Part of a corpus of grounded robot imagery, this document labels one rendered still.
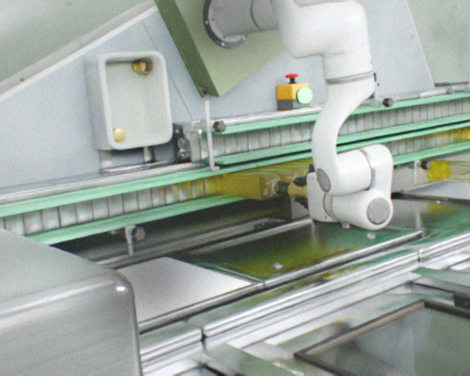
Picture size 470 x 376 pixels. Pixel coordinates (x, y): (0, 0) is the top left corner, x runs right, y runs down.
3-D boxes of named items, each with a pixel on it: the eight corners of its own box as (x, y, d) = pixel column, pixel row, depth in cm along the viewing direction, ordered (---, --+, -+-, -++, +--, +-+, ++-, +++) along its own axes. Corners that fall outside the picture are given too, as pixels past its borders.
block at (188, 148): (175, 161, 168) (189, 163, 163) (171, 124, 167) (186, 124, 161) (186, 159, 170) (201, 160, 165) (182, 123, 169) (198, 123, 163)
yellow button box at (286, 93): (276, 109, 196) (293, 108, 191) (274, 83, 195) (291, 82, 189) (294, 106, 201) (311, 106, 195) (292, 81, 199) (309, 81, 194)
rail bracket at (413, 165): (390, 181, 212) (425, 184, 201) (388, 159, 210) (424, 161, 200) (398, 178, 214) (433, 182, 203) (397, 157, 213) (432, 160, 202)
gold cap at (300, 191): (287, 198, 148) (301, 200, 144) (287, 183, 147) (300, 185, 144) (299, 196, 150) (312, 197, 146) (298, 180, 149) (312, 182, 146)
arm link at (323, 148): (356, 70, 123) (370, 179, 128) (294, 84, 118) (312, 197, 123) (382, 69, 115) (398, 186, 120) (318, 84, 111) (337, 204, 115)
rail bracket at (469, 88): (445, 95, 226) (482, 93, 215) (444, 72, 225) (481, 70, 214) (452, 93, 228) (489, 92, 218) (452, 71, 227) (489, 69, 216)
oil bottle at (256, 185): (215, 193, 169) (269, 201, 152) (212, 171, 168) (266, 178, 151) (232, 189, 172) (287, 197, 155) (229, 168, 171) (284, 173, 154)
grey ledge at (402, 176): (270, 215, 193) (296, 220, 185) (268, 186, 192) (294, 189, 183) (462, 167, 251) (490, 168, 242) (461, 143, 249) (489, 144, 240)
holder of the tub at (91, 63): (96, 171, 162) (111, 173, 156) (82, 56, 158) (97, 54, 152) (157, 160, 173) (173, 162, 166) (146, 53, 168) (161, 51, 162)
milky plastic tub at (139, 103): (94, 150, 161) (110, 151, 154) (82, 56, 157) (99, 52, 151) (156, 141, 171) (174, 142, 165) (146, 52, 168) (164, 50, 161)
